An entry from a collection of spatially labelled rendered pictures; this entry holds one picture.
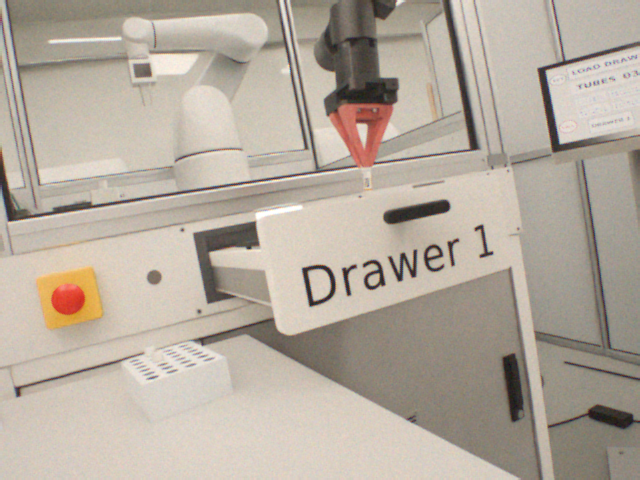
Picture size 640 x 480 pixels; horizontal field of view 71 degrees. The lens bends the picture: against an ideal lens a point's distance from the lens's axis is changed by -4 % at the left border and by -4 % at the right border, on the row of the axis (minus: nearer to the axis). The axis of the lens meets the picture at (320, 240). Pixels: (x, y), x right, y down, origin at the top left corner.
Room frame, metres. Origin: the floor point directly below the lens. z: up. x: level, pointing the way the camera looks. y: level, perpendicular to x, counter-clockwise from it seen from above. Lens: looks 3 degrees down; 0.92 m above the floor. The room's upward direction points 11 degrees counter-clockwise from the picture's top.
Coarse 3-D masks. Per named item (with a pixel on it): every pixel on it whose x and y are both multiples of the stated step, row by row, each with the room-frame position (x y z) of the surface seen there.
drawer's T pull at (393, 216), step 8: (440, 200) 0.45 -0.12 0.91; (400, 208) 0.43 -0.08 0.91; (408, 208) 0.43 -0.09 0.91; (416, 208) 0.44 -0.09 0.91; (424, 208) 0.44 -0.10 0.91; (432, 208) 0.44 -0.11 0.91; (440, 208) 0.45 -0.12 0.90; (448, 208) 0.45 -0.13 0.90; (384, 216) 0.43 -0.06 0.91; (392, 216) 0.43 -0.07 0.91; (400, 216) 0.43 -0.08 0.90; (408, 216) 0.43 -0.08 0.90; (416, 216) 0.44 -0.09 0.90; (424, 216) 0.44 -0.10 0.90
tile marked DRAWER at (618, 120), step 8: (624, 112) 1.03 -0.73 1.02; (592, 120) 1.06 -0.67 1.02; (600, 120) 1.04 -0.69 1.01; (608, 120) 1.03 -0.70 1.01; (616, 120) 1.02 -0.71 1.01; (624, 120) 1.01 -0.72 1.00; (632, 120) 1.00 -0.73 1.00; (592, 128) 1.04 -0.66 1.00; (600, 128) 1.03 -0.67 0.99; (608, 128) 1.02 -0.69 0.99; (616, 128) 1.01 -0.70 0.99
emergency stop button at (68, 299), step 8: (64, 288) 0.57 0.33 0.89; (72, 288) 0.58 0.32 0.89; (80, 288) 0.59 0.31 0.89; (56, 296) 0.57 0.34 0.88; (64, 296) 0.57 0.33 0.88; (72, 296) 0.58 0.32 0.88; (80, 296) 0.58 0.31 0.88; (56, 304) 0.57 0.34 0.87; (64, 304) 0.57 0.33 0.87; (72, 304) 0.58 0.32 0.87; (80, 304) 0.58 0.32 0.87; (64, 312) 0.57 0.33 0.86; (72, 312) 0.58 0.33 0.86
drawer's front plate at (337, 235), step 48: (432, 192) 0.49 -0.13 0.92; (480, 192) 0.52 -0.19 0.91; (288, 240) 0.42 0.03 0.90; (336, 240) 0.44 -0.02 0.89; (384, 240) 0.46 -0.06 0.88; (432, 240) 0.49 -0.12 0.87; (480, 240) 0.51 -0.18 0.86; (288, 288) 0.42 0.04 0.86; (336, 288) 0.44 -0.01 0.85; (384, 288) 0.46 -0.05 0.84; (432, 288) 0.48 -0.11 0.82
